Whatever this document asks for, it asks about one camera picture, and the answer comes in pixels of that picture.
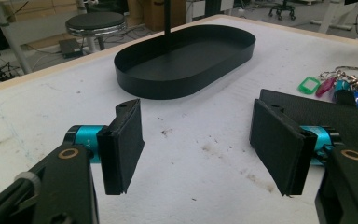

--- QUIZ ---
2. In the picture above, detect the dark flat box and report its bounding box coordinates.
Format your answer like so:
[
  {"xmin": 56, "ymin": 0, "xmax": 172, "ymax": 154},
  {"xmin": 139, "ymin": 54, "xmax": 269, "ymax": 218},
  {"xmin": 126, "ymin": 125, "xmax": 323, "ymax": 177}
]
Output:
[{"xmin": 58, "ymin": 37, "xmax": 84, "ymax": 59}]

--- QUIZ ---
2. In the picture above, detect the black oval tray with pole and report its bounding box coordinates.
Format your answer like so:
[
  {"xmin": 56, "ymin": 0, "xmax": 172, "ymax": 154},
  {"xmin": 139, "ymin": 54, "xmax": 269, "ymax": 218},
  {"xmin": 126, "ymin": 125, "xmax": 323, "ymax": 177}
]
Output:
[{"xmin": 114, "ymin": 0, "xmax": 257, "ymax": 101}]

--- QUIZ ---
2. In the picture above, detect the round black stool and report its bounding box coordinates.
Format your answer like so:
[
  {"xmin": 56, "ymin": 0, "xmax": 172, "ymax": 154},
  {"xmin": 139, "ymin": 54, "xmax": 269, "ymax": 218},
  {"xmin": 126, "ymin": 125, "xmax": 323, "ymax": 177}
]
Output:
[{"xmin": 64, "ymin": 11, "xmax": 128, "ymax": 54}]

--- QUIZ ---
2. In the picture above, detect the brown cardboard box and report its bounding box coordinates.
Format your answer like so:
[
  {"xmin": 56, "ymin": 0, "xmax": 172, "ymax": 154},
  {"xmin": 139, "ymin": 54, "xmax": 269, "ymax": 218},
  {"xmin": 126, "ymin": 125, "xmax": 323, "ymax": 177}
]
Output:
[{"xmin": 143, "ymin": 0, "xmax": 187, "ymax": 32}]

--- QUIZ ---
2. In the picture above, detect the white metal stand leg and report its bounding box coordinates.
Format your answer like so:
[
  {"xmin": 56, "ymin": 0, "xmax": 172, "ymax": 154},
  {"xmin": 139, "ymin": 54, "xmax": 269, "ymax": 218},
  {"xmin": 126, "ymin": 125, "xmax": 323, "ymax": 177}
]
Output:
[{"xmin": 0, "ymin": 0, "xmax": 33, "ymax": 75}]

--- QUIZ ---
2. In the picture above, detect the white desk leg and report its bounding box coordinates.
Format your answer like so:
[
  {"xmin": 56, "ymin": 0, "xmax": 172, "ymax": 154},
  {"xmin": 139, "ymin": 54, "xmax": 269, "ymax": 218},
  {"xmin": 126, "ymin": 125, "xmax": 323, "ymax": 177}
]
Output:
[{"xmin": 310, "ymin": 0, "xmax": 355, "ymax": 35}]

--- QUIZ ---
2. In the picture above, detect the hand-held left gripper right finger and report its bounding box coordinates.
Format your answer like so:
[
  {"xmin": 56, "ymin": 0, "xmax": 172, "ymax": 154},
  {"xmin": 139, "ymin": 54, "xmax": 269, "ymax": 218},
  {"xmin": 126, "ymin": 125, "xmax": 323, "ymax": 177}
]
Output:
[{"xmin": 249, "ymin": 98, "xmax": 343, "ymax": 197}]

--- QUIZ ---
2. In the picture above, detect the key bunch with coloured tags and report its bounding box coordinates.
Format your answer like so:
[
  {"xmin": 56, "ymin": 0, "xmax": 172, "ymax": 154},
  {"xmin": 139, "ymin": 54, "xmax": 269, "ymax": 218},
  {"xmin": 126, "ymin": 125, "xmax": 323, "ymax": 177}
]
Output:
[{"xmin": 297, "ymin": 65, "xmax": 358, "ymax": 112}]

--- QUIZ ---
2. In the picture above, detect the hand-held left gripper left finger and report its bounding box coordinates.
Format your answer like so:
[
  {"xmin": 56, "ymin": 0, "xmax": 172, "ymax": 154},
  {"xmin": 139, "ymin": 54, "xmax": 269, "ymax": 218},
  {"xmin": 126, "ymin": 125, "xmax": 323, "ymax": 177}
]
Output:
[{"xmin": 63, "ymin": 98, "xmax": 145, "ymax": 196}]

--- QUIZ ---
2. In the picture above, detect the black office chair base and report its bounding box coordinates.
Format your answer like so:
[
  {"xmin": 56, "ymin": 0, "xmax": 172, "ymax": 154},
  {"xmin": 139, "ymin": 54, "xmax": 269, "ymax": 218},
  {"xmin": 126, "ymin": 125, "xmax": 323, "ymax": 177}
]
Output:
[{"xmin": 268, "ymin": 0, "xmax": 296, "ymax": 21}]

